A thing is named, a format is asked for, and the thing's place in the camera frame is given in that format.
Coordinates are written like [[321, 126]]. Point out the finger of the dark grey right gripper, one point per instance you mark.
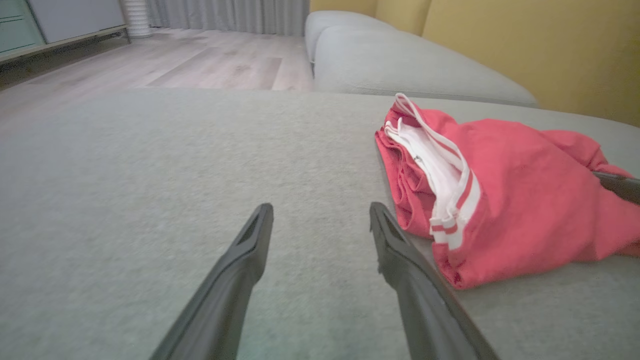
[[622, 187]]

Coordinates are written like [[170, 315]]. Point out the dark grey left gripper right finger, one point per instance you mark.
[[425, 310]]

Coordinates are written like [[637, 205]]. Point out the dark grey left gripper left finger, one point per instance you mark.
[[220, 300]]

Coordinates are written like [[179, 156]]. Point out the red and white striped jersey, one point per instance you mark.
[[525, 200]]

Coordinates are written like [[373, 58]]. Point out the large grey sofa seat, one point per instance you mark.
[[150, 175]]

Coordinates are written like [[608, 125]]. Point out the yellow sofa back cushion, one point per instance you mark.
[[402, 15], [540, 50], [342, 6]]

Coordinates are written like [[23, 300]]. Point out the grey sofa cushion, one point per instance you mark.
[[400, 65], [325, 22]]

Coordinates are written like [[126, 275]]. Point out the grey curtain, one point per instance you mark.
[[225, 15]]

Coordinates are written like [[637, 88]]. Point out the white ribbed cylinder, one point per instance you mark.
[[136, 20]]

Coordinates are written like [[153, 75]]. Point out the grey and teal cabinet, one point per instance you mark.
[[75, 17]]

